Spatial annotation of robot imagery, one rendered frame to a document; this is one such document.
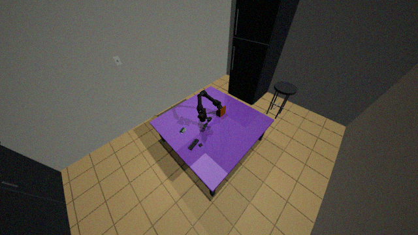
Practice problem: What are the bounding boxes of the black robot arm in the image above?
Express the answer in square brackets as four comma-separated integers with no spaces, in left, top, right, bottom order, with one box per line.
[197,90,222,122]

